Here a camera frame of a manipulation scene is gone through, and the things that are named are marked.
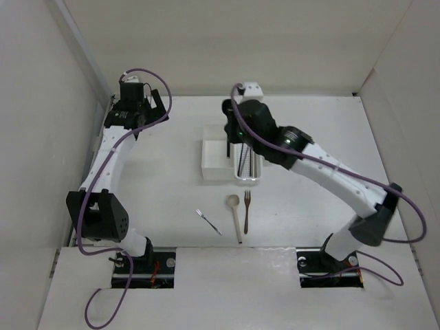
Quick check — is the beige wooden spoon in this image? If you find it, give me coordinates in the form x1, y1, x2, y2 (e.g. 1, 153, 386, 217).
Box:
226, 195, 243, 244

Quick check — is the purple cable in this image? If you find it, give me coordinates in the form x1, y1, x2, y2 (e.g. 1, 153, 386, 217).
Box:
75, 67, 173, 327
229, 83, 428, 287

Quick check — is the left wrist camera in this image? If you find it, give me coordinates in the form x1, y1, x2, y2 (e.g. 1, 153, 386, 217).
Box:
123, 75, 141, 83

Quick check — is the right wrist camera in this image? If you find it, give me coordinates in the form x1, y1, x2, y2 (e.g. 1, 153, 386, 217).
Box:
240, 82, 264, 102

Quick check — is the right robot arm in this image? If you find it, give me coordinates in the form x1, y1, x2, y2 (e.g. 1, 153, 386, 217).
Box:
221, 99, 399, 271

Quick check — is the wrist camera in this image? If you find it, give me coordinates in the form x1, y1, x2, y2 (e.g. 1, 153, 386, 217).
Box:
240, 82, 264, 102
123, 75, 141, 83

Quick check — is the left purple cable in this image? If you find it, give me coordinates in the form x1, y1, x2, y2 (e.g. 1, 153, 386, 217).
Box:
75, 67, 173, 327

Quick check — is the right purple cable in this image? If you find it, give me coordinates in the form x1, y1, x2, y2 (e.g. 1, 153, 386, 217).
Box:
229, 83, 428, 287

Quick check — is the white square box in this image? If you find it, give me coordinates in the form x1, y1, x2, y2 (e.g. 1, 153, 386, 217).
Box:
201, 124, 236, 182

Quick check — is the white perforated basket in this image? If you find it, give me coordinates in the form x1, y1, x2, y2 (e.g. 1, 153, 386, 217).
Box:
232, 144, 262, 183

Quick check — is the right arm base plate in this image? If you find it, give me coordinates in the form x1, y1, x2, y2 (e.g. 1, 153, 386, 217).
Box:
296, 248, 364, 289

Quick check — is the brown wooden fork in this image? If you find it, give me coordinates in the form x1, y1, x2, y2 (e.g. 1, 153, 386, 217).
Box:
244, 190, 251, 234

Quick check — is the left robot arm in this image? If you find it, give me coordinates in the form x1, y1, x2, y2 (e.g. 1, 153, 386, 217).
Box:
66, 76, 168, 273

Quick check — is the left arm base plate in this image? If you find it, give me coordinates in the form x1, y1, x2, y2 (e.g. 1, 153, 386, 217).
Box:
109, 247, 177, 289

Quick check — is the small metal fork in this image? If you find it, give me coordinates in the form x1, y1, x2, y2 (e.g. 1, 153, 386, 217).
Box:
196, 209, 223, 236

